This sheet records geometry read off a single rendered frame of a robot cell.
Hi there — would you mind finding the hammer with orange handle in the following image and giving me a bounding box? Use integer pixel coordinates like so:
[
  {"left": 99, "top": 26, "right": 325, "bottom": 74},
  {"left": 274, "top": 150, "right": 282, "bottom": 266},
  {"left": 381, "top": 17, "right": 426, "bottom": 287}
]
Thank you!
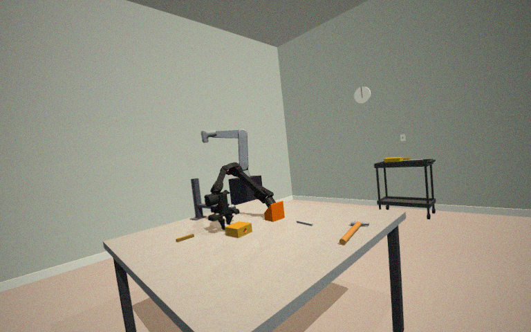
[{"left": 339, "top": 221, "right": 369, "bottom": 245}]

